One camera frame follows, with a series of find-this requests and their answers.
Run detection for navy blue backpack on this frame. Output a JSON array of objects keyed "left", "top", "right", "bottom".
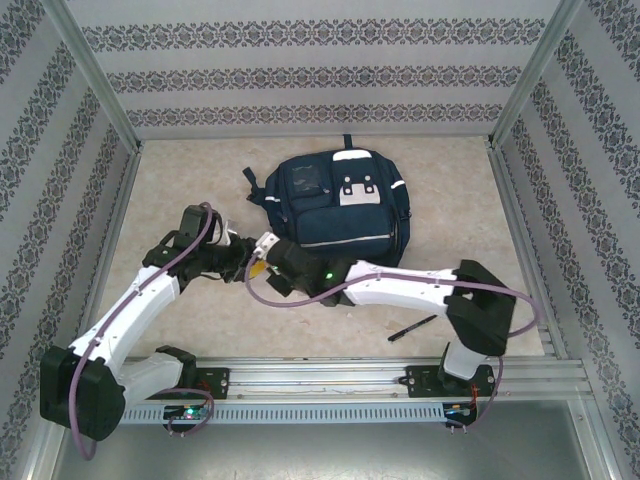
[{"left": 242, "top": 133, "right": 414, "bottom": 269}]

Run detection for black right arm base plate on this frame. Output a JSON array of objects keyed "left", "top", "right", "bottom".
[{"left": 405, "top": 363, "right": 497, "bottom": 400}]

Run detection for aluminium table side rail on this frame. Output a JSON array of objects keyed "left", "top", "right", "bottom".
[
  {"left": 68, "top": 147, "right": 145, "bottom": 365},
  {"left": 484, "top": 139, "right": 569, "bottom": 359}
]

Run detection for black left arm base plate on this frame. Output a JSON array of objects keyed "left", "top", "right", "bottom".
[{"left": 138, "top": 366, "right": 232, "bottom": 402}]

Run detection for grey slotted cable duct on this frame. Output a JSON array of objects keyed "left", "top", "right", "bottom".
[{"left": 67, "top": 402, "right": 447, "bottom": 426}]

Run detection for black marker pen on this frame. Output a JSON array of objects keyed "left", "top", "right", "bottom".
[{"left": 387, "top": 314, "right": 437, "bottom": 343}]

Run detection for aluminium mounting rail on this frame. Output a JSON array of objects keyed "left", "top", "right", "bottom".
[{"left": 47, "top": 355, "right": 594, "bottom": 402}]

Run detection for grey metal shelf panel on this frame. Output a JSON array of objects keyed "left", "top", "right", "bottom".
[{"left": 49, "top": 399, "right": 614, "bottom": 480}]

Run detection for aluminium frame post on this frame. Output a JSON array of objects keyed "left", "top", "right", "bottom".
[
  {"left": 488, "top": 0, "right": 585, "bottom": 149},
  {"left": 39, "top": 0, "right": 144, "bottom": 154}
]

